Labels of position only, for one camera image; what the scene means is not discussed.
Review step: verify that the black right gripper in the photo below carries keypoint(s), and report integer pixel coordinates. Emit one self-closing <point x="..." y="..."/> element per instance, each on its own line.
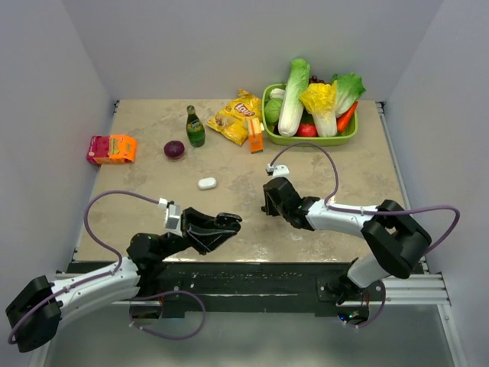
<point x="270" y="210"/>

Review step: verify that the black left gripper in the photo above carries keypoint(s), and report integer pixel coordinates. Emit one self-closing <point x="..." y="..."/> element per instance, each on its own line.
<point x="202" y="232"/>

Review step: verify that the black earbud charging case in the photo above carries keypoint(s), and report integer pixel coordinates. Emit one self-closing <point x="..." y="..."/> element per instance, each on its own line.
<point x="228" y="221"/>

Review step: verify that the white earbud charging case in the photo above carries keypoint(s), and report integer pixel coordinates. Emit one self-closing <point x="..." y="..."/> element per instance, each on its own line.
<point x="207" y="183"/>

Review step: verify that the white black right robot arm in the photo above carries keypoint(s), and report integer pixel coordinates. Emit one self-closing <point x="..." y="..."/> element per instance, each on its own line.
<point x="396" y="240"/>

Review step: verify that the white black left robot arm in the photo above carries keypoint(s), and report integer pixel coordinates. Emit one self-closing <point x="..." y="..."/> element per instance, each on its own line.
<point x="37" y="312"/>

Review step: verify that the orange juice carton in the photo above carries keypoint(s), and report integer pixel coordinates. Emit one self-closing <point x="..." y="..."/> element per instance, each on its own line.
<point x="255" y="135"/>

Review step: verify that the red apple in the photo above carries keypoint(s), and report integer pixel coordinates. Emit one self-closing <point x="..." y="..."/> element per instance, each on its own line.
<point x="307" y="130"/>

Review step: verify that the long napa cabbage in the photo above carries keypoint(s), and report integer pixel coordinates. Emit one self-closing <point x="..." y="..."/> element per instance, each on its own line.
<point x="292" y="108"/>

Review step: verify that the yellow Lays chips bag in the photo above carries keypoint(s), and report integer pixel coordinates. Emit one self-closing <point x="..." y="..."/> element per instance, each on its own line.
<point x="231" y="121"/>

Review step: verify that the round green cabbage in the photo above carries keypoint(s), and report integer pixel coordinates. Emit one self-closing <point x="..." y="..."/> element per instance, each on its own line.
<point x="272" y="111"/>

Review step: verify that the red onion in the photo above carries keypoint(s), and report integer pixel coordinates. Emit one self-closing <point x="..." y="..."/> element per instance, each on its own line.
<point x="174" y="149"/>

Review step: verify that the green glass bottle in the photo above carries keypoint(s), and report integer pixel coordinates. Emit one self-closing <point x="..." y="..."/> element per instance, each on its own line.
<point x="194" y="128"/>

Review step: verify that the orange carrot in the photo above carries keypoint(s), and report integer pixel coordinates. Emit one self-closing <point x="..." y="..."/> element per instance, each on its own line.
<point x="343" y="120"/>

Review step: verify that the yellow leaf cabbage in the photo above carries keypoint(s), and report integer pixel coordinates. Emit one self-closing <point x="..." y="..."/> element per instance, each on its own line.
<point x="319" y="100"/>

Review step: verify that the pink orange snack box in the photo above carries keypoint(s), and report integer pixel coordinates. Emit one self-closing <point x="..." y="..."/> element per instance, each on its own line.
<point x="111" y="149"/>

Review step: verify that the dark purple grapes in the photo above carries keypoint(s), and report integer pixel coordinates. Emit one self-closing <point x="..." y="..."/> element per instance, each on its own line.
<point x="315" y="79"/>

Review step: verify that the green leaf lettuce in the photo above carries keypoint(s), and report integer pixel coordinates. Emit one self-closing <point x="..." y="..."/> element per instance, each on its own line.
<point x="349" y="88"/>

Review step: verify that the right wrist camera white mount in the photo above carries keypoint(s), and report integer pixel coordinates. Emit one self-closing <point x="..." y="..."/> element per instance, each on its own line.
<point x="277" y="170"/>

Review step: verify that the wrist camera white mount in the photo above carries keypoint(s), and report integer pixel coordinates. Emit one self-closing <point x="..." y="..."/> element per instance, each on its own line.
<point x="172" y="213"/>
<point x="277" y="170"/>

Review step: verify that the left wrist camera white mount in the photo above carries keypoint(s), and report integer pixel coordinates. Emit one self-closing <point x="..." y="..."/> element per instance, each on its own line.
<point x="172" y="213"/>

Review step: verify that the aluminium frame rail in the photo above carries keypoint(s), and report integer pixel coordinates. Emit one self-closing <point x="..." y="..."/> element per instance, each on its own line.
<point x="418" y="289"/>

